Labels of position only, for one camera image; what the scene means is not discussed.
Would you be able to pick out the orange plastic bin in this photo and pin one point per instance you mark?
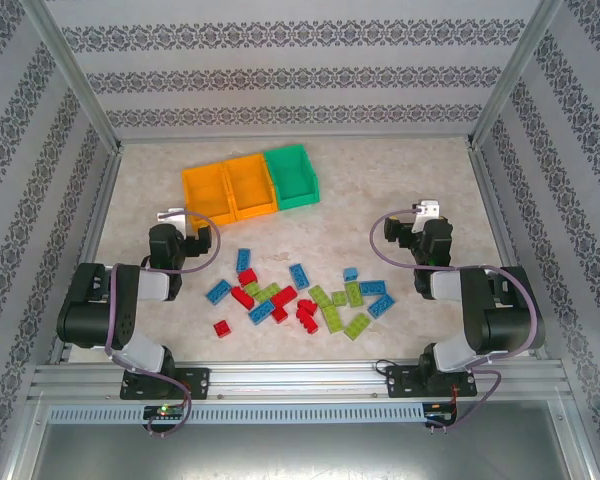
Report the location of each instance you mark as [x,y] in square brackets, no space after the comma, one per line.
[250,187]
[207,197]

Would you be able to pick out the small blue lego brick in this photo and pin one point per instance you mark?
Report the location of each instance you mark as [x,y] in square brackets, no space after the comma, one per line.
[350,273]

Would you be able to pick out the small lime green lego brick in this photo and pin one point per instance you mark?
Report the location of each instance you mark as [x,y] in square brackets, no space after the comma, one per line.
[339,298]
[252,288]

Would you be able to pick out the small red lego brick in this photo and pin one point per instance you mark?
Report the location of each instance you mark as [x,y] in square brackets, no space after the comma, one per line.
[280,315]
[222,328]

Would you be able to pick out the green plastic bin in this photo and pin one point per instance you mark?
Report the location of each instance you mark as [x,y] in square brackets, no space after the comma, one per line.
[292,175]

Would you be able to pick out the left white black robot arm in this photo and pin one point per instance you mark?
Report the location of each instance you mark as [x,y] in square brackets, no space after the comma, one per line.
[95,310]

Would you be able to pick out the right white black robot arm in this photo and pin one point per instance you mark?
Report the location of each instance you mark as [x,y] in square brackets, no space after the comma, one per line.
[505,320]

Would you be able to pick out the grey metal sheet panel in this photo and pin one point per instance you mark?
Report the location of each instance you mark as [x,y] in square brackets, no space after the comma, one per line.
[300,452]

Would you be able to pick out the aluminium side rail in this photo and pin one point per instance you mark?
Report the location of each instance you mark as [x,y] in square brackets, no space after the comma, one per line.
[97,225]
[495,210]

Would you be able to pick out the aluminium rear rail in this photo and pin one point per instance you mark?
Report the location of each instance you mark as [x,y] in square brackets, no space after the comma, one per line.
[295,137]

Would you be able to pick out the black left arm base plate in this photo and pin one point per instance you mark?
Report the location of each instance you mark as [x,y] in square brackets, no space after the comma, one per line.
[197,382]

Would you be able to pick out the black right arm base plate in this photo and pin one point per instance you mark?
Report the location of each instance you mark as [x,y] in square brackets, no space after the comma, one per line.
[400,382]

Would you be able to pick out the aluminium mounting rail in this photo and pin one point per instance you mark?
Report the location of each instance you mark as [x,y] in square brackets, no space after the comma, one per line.
[300,380]

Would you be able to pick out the aluminium frame post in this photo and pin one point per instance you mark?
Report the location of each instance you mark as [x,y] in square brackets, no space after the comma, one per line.
[70,75]
[515,75]

